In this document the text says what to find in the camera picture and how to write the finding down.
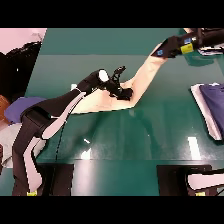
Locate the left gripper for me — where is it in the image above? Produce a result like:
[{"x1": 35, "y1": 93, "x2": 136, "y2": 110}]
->
[{"x1": 107, "y1": 81, "x2": 134, "y2": 102}]

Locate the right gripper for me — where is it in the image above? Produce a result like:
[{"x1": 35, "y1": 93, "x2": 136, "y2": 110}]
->
[{"x1": 155, "y1": 35, "x2": 183, "y2": 59}]

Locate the cream shirt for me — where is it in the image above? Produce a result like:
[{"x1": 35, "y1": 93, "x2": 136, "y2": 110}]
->
[{"x1": 70, "y1": 44, "x2": 168, "y2": 115}]

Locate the heap of clothes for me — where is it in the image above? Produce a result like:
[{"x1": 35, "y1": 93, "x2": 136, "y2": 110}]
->
[{"x1": 183, "y1": 28, "x2": 224, "y2": 56}]

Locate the blue garment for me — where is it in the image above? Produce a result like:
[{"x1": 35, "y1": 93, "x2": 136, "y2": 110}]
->
[{"x1": 199, "y1": 83, "x2": 224, "y2": 135}]

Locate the black garment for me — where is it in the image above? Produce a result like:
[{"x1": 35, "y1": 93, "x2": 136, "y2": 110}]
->
[{"x1": 0, "y1": 41, "x2": 43, "y2": 103}]

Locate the purple garment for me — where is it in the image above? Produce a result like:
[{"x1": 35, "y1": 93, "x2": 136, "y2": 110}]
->
[{"x1": 3, "y1": 96, "x2": 48, "y2": 125}]

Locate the grey garment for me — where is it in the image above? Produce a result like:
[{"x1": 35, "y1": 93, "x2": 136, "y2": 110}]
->
[{"x1": 0, "y1": 122, "x2": 48, "y2": 169}]

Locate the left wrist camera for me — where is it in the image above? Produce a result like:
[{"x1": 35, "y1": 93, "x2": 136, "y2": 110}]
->
[{"x1": 110, "y1": 65, "x2": 127, "y2": 86}]

